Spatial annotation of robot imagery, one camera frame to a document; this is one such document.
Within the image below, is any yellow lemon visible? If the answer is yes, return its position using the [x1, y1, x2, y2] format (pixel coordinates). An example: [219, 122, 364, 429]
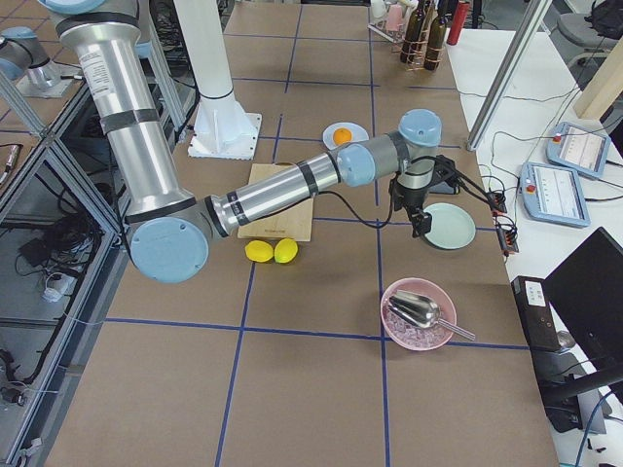
[274, 238, 299, 264]
[244, 239, 274, 263]

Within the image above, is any red thermos bottle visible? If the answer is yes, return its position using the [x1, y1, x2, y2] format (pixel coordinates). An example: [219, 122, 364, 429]
[446, 1, 471, 46]

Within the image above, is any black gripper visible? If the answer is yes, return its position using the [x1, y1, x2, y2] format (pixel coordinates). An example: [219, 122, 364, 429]
[390, 182, 432, 238]

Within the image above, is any white wire cup rack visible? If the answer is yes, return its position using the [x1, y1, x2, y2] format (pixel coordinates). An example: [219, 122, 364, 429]
[368, 0, 404, 45]

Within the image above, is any black monitor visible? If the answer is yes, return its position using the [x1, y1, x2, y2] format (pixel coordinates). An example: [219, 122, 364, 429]
[544, 227, 622, 369]

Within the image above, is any pink bowl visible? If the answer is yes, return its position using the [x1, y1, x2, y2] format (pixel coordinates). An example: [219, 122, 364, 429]
[381, 277, 457, 351]

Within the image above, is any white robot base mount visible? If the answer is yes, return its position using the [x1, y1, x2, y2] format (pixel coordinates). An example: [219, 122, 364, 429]
[177, 1, 262, 161]

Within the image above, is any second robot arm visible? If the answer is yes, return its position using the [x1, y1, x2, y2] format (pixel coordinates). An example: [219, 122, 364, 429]
[1, 26, 70, 98]

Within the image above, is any lower yellow lemon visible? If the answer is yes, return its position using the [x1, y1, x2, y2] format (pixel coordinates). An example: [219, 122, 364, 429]
[244, 239, 274, 263]

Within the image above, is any near teach pendant tablet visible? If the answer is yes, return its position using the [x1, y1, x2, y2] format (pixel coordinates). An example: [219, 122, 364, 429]
[520, 162, 591, 228]

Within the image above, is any light blue plate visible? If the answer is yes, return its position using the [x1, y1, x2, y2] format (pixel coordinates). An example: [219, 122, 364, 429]
[322, 122, 369, 150]

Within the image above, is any metal scoop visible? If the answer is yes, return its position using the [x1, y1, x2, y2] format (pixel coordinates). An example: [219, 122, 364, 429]
[388, 290, 476, 341]

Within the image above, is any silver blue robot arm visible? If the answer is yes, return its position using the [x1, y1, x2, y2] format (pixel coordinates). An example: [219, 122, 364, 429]
[46, 1, 442, 283]

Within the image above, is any far teach pendant tablet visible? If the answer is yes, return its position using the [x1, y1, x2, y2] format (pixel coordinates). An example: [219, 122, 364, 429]
[546, 122, 611, 179]

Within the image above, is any light green plate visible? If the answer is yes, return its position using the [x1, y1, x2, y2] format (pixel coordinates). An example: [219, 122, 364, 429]
[424, 202, 476, 250]

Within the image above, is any upper yellow lemon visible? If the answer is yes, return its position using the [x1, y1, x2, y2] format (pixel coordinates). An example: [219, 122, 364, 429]
[274, 238, 299, 264]

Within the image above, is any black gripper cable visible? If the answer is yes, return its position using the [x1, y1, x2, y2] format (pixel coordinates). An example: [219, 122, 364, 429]
[315, 160, 415, 230]

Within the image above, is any aluminium frame post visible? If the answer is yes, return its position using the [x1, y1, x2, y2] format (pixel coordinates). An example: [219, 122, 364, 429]
[466, 0, 552, 151]

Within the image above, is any copper wire bottle rack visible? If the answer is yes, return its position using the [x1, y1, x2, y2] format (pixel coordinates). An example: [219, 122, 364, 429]
[409, 28, 428, 69]

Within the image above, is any pink cup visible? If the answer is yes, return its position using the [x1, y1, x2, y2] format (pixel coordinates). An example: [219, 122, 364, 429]
[385, 4, 403, 33]

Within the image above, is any bamboo cutting board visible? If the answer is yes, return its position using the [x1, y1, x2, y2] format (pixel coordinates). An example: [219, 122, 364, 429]
[237, 162, 315, 243]

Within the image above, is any orange fruit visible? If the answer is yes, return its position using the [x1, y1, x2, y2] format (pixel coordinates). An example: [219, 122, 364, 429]
[332, 126, 352, 146]

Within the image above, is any teach pendant tablet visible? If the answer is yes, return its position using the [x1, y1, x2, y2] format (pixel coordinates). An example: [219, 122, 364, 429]
[520, 162, 591, 228]
[546, 122, 611, 179]

